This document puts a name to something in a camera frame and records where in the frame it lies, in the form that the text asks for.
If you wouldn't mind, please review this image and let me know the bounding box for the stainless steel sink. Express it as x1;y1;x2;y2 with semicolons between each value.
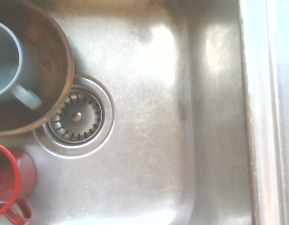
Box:
0;0;289;225

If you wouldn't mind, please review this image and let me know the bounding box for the metal sink drain strainer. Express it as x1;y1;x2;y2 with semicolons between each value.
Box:
32;74;114;158

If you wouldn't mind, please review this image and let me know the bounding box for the brown wooden bowl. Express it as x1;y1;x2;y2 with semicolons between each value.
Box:
0;0;75;137

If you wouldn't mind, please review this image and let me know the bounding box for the grey ceramic mug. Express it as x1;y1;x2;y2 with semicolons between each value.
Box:
0;20;43;110

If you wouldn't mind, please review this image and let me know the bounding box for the red mug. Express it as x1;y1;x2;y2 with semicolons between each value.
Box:
0;142;37;225

